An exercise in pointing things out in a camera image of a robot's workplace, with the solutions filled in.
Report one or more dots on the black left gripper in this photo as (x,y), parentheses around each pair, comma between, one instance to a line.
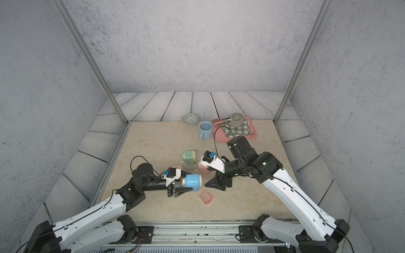
(175,192)

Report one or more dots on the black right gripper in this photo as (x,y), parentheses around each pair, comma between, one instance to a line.
(218,181)

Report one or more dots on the blue pencil sharpener round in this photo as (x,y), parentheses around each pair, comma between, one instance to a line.
(193,181)

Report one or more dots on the green yellow pencil sharpener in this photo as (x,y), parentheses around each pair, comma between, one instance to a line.
(189,157)

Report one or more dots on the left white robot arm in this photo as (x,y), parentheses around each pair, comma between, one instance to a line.
(108,221)

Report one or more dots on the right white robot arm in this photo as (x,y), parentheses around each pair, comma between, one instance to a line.
(316,232)

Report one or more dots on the red transparent tray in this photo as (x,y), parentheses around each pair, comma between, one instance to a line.
(206,197)

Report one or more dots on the pink serving tray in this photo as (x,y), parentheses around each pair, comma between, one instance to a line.
(220,136)

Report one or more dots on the green checkered cloth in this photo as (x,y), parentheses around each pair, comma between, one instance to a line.
(231,132)

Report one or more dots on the light blue mug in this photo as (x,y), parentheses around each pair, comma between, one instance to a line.
(205,130)

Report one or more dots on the metal spoon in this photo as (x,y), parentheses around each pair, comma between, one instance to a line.
(250,131)

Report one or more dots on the striped ceramic cup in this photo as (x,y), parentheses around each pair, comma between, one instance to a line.
(236,120)

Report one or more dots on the patterned ceramic bowl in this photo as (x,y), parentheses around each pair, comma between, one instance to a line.
(190,119)

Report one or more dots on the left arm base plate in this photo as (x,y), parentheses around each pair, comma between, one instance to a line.
(142,234)

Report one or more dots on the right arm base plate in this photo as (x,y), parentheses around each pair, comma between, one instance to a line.
(250,234)

